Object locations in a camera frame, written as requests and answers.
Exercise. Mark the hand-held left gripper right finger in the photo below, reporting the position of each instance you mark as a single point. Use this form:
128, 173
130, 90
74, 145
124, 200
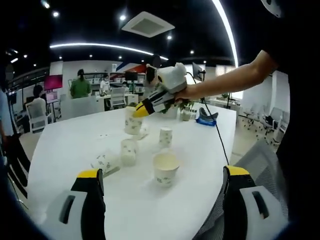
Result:
237, 200

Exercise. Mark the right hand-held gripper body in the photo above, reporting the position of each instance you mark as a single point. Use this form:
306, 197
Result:
173, 78

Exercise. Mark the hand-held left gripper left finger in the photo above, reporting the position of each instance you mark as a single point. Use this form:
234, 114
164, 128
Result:
92, 200

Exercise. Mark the person's right hand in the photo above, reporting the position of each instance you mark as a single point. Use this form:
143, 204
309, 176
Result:
190, 93

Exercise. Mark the potted green plant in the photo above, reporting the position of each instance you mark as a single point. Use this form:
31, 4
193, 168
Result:
171, 113

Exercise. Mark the small glass jar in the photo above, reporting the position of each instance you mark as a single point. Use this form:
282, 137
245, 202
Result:
185, 117

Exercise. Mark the grey mesh office chair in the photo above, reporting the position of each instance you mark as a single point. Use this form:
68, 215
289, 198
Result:
262, 162

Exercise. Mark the blue packet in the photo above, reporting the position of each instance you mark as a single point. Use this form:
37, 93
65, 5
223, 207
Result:
205, 122

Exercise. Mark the blue object on table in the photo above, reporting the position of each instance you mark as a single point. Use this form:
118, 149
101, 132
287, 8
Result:
208, 116

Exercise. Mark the ceiling air vent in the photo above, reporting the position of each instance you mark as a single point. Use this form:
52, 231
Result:
147, 25

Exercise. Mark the white table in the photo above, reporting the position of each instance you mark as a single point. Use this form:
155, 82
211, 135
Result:
75, 140

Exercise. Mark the long curved light strip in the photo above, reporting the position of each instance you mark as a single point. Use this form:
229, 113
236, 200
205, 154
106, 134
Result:
100, 45

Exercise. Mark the curved ceiling light strip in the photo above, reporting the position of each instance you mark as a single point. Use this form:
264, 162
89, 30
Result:
228, 27

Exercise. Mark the group of white office chairs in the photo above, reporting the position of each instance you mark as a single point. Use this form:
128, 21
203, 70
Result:
272, 120

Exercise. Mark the person's black shirt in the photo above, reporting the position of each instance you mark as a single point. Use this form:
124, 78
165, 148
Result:
297, 100

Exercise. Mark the white chest-worn device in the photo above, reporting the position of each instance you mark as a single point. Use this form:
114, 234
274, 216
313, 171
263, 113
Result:
272, 7

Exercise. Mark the pink wall screen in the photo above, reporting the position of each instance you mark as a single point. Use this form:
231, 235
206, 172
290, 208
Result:
53, 82

